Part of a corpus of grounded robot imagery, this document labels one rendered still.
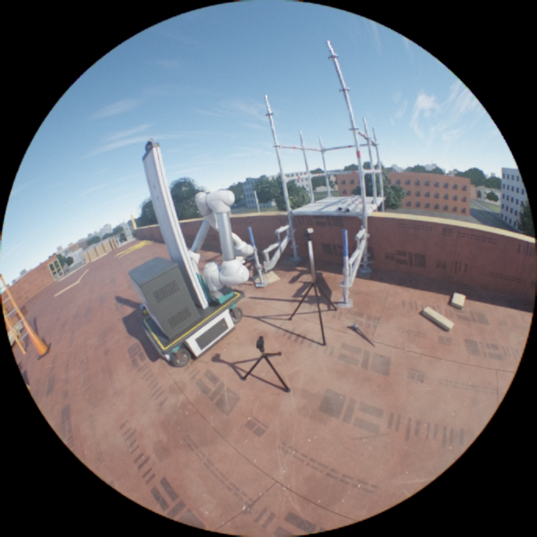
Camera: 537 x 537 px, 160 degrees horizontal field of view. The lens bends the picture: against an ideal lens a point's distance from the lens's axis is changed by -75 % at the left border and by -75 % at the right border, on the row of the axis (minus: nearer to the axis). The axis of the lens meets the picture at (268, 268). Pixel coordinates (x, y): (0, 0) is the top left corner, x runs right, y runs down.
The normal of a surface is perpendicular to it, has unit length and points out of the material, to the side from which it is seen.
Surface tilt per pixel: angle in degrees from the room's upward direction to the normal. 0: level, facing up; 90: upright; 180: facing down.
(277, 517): 0
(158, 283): 90
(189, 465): 0
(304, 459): 0
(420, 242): 90
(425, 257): 90
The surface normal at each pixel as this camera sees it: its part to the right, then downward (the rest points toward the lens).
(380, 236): -0.64, 0.44
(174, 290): 0.76, 0.14
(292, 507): -0.19, -0.88
